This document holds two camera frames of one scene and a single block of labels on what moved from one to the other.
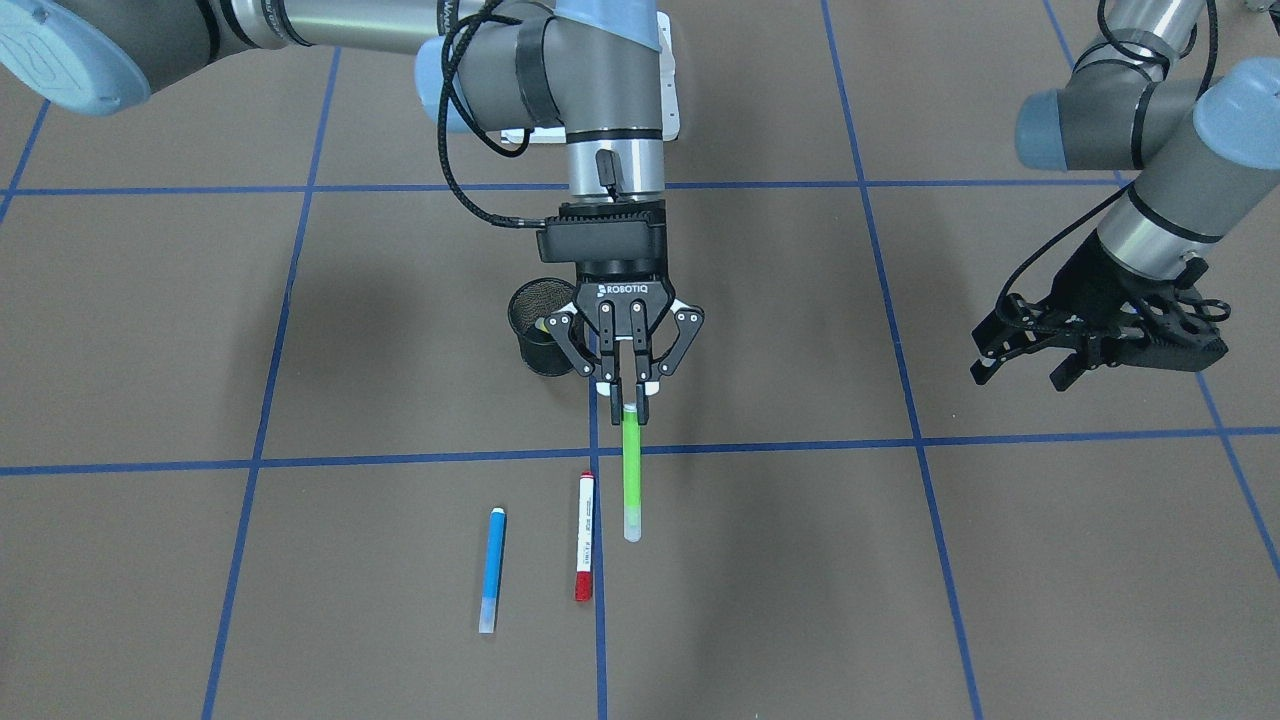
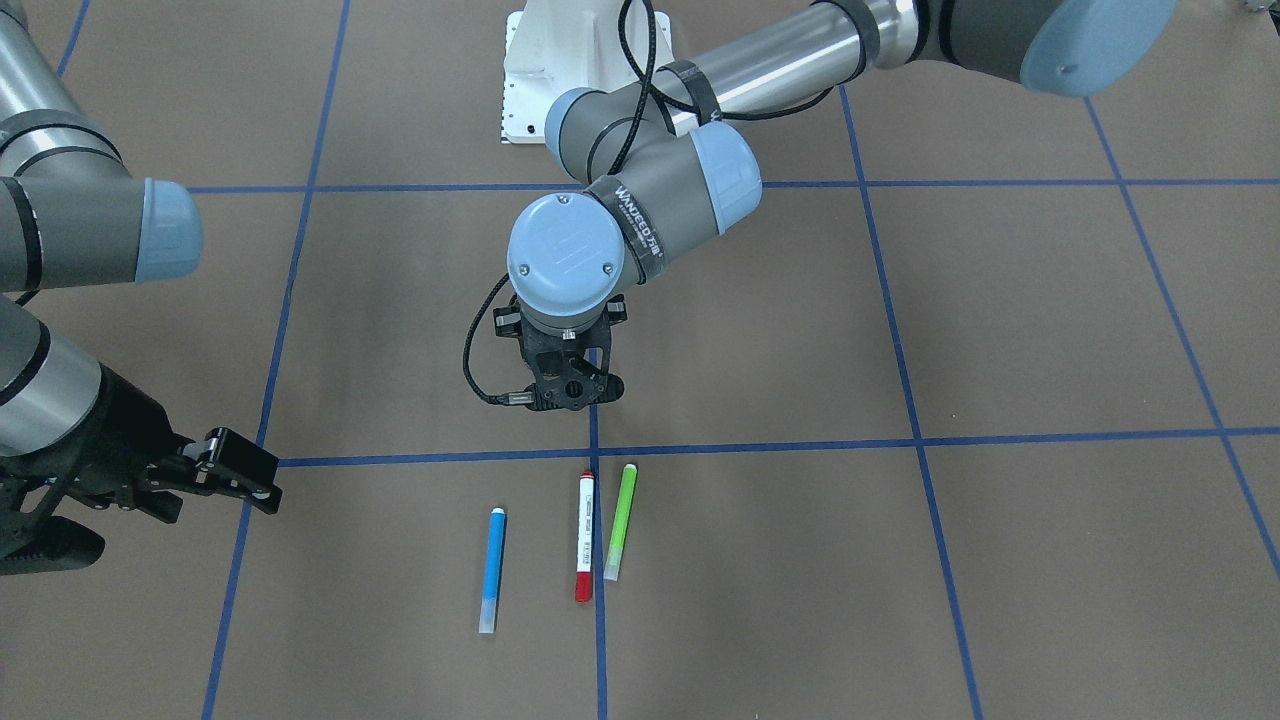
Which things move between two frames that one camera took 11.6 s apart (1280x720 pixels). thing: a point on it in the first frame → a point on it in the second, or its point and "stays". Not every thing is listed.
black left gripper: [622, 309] → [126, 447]
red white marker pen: [585, 537] stays
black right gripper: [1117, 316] → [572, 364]
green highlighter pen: [632, 506] → [621, 524]
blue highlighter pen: [492, 571] stays
